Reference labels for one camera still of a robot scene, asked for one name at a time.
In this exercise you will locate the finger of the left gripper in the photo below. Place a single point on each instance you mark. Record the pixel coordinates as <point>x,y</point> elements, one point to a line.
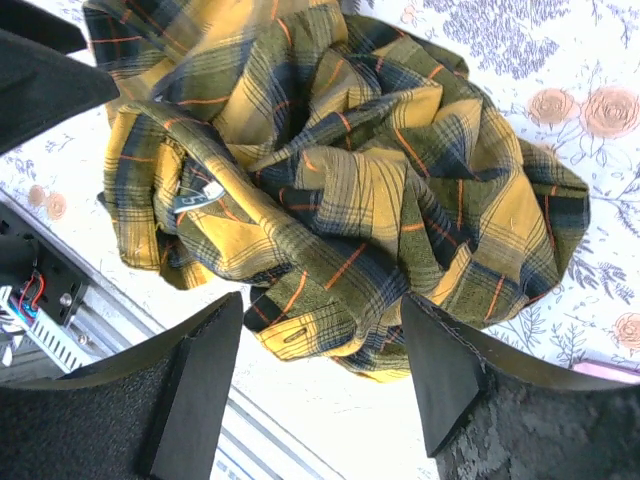
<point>41,85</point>

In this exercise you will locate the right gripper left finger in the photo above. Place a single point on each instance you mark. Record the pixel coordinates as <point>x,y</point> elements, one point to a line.
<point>153,411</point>

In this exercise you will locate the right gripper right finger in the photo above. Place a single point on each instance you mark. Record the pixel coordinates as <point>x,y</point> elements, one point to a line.
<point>490,411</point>

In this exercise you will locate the yellow plaid flannel shirt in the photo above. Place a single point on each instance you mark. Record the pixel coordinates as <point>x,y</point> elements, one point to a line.
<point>332,162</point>

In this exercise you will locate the purple cloth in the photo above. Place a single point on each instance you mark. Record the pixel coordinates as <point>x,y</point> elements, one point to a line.
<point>607,371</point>

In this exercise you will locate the floral patterned table mat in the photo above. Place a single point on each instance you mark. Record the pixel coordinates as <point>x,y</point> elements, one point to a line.
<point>563,74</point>

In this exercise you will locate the aluminium front rail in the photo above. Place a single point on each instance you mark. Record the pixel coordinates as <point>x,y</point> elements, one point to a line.
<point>55,319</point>

